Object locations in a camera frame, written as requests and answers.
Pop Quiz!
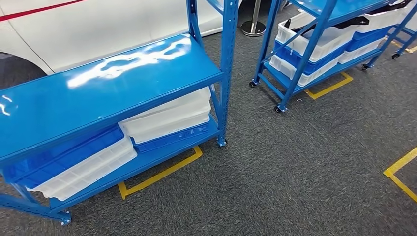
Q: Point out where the blue metal shelf rack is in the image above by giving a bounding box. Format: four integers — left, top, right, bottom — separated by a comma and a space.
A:
0, 0, 240, 226

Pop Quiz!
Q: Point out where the black plastic part in bin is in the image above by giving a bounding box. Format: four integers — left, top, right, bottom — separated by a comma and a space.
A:
364, 0, 414, 15
283, 16, 371, 35

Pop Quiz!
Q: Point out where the blue plastic tray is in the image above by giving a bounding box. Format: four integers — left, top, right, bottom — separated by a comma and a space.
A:
132, 121, 211, 154
1, 125, 125, 190

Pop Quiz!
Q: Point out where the blue plastic bin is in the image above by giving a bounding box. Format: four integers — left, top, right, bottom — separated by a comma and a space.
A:
345, 25, 395, 53
273, 39, 352, 76

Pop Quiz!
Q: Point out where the blue wheeled rack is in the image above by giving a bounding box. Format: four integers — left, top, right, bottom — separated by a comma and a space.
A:
248, 0, 417, 114
390, 19, 417, 60

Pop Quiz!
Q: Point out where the white car with red stripe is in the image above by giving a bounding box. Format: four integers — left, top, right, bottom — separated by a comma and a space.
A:
0, 0, 244, 76

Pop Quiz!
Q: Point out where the chrome stanchion post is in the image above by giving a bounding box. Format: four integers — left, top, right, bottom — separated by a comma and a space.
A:
240, 0, 267, 37

